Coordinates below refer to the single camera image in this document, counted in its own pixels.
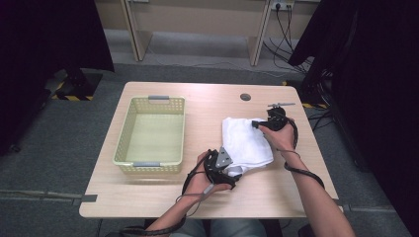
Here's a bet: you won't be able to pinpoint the person's left hand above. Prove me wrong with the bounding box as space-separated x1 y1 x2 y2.
186 151 231 198

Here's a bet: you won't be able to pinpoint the black curtain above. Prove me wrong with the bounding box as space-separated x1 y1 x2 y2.
288 0 419 237
0 0 117 156

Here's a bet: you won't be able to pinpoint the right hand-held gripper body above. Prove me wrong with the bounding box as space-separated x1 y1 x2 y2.
266 102 296 132

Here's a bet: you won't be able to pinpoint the person's legs in jeans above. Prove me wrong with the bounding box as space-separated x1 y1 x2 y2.
171 218 268 237

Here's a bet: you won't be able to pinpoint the person's right hand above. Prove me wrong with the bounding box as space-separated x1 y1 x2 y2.
258 118 295 152

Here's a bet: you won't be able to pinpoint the white button-up shirt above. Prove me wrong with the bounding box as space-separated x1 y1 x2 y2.
220 117 275 178

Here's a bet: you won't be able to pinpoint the black floor cable bundle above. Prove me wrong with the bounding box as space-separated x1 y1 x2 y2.
261 4 314 75

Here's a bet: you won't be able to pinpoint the beige wooden desk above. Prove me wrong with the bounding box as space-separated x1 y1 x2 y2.
95 0 322 67

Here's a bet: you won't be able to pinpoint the black stand base hazard stripes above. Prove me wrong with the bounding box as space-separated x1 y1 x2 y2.
43 67 104 103
281 80 330 110

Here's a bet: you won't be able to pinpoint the grey floor tape patch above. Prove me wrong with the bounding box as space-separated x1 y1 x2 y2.
72 194 99 206
332 198 352 211

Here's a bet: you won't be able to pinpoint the white wall power outlet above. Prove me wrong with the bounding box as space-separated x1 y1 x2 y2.
270 0 295 11

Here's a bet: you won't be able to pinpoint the yellow perforated plastic basket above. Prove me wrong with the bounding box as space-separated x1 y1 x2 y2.
112 95 186 176

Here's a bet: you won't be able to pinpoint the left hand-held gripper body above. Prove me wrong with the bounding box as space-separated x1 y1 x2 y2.
203 146 234 184

